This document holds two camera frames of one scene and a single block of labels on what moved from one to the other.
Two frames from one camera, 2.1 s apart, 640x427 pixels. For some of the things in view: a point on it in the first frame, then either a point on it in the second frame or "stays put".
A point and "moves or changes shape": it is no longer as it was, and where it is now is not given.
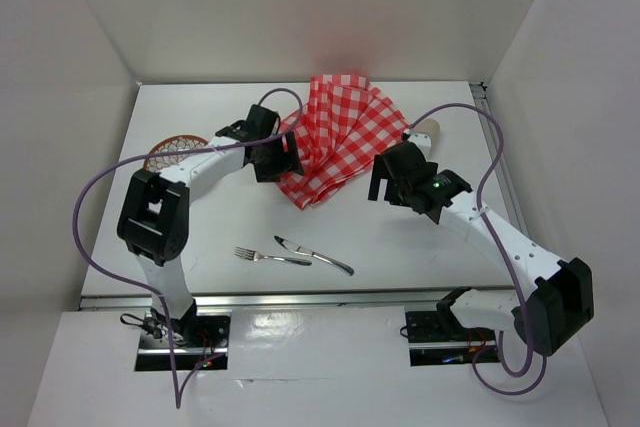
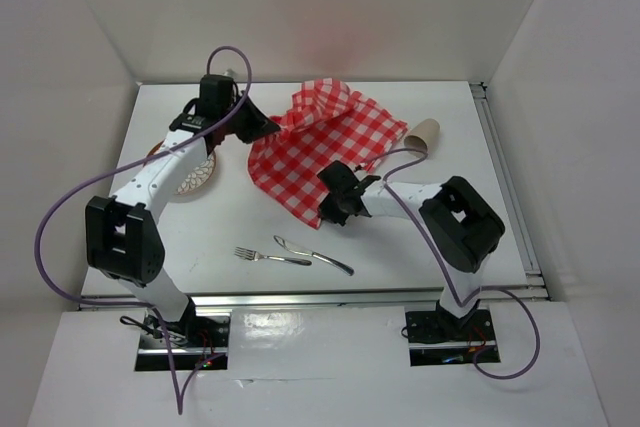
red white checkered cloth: (347, 123) moves or changes shape
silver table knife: (318, 255) stays put
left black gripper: (287, 161) → (258, 125)
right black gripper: (380, 171) → (328, 211)
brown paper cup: (431, 127) stays put
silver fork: (255, 256) stays put
